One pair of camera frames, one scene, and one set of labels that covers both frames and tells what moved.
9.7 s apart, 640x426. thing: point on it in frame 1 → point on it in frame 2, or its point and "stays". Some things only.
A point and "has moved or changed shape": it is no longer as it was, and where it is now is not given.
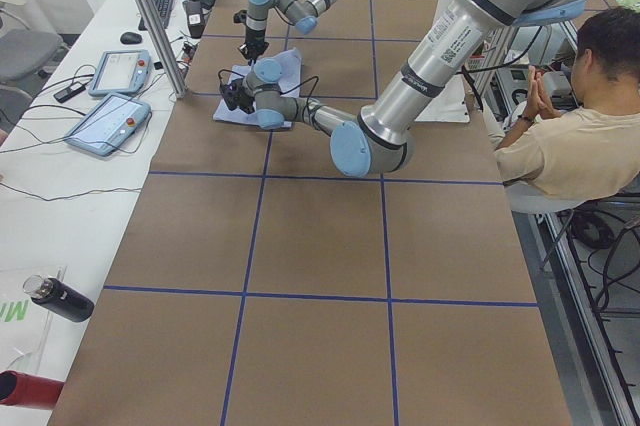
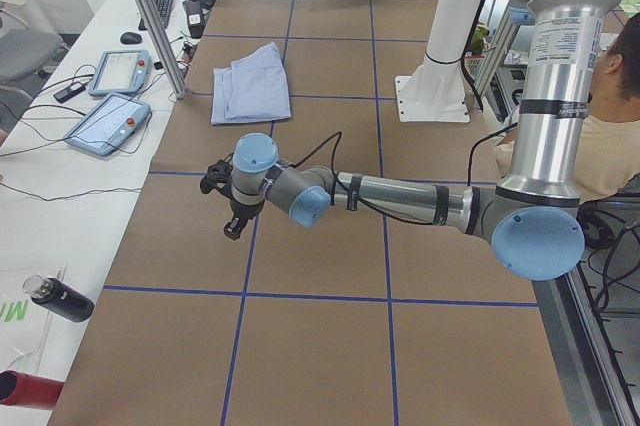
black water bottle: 59,297 stays
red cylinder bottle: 26,390 stays
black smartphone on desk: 67,93 stays
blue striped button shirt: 291,64 has moved or changed shape
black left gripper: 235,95 → 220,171
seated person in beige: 592,148 stays
